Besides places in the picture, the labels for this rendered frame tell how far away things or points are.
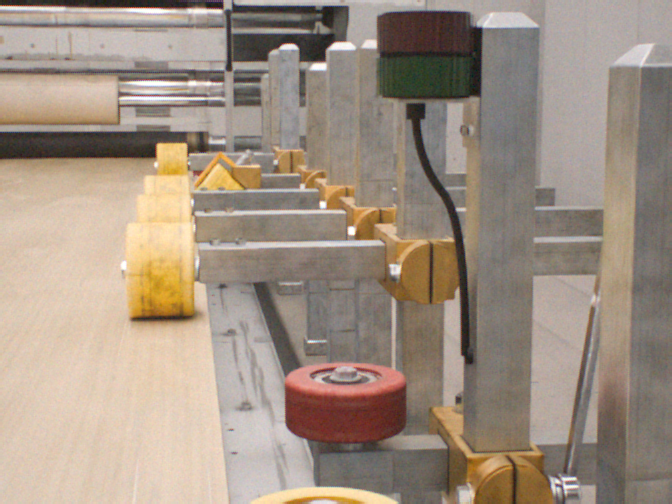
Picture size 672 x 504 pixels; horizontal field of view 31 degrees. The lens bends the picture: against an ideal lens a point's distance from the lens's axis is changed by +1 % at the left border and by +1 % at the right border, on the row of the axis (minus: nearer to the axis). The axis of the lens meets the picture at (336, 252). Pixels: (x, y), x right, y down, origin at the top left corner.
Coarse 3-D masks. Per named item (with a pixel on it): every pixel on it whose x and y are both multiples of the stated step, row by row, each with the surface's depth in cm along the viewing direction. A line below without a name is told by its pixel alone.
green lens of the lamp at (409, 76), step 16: (384, 64) 71; (400, 64) 70; (416, 64) 70; (432, 64) 70; (448, 64) 70; (464, 64) 71; (384, 80) 71; (400, 80) 70; (416, 80) 70; (432, 80) 70; (448, 80) 70; (464, 80) 71
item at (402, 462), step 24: (552, 432) 82; (336, 456) 78; (360, 456) 78; (384, 456) 78; (408, 456) 79; (432, 456) 79; (552, 456) 80; (336, 480) 78; (360, 480) 78; (384, 480) 79; (408, 480) 79; (432, 480) 79
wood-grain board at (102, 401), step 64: (0, 192) 213; (64, 192) 213; (128, 192) 213; (0, 256) 137; (64, 256) 136; (0, 320) 101; (64, 320) 100; (128, 320) 100; (192, 320) 100; (0, 384) 80; (64, 384) 80; (128, 384) 79; (192, 384) 79; (0, 448) 66; (64, 448) 66; (128, 448) 66; (192, 448) 66
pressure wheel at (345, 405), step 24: (288, 384) 78; (312, 384) 77; (336, 384) 78; (360, 384) 77; (384, 384) 77; (288, 408) 78; (312, 408) 76; (336, 408) 75; (360, 408) 75; (384, 408) 76; (312, 432) 76; (336, 432) 76; (360, 432) 76; (384, 432) 76
